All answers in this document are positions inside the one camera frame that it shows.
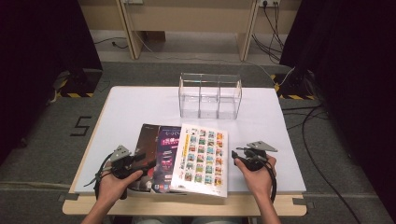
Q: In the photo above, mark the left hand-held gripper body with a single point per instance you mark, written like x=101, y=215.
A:
x=123, y=165

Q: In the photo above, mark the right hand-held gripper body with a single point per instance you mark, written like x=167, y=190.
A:
x=255, y=161

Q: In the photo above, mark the dark brown book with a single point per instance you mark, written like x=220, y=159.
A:
x=146, y=140

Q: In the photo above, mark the purple book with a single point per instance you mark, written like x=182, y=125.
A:
x=166, y=155

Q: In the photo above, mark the white picture-grid book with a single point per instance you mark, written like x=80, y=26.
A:
x=202, y=158

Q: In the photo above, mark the clear acrylic book rack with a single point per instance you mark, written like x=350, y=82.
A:
x=210, y=96

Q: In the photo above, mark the person's right hand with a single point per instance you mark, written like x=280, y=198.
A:
x=260, y=182

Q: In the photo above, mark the person's left hand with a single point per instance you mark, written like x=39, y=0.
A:
x=115, y=188

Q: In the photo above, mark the grey tape piece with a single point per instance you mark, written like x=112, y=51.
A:
x=302, y=202
x=68, y=197

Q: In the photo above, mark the black yellow striped base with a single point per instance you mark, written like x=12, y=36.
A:
x=77, y=87
x=295, y=90

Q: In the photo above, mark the black curtain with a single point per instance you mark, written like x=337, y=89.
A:
x=358, y=77
x=37, y=62

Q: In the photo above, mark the beige wooden desk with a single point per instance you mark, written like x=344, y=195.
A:
x=186, y=15

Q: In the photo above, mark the white wall socket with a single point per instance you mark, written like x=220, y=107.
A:
x=269, y=2

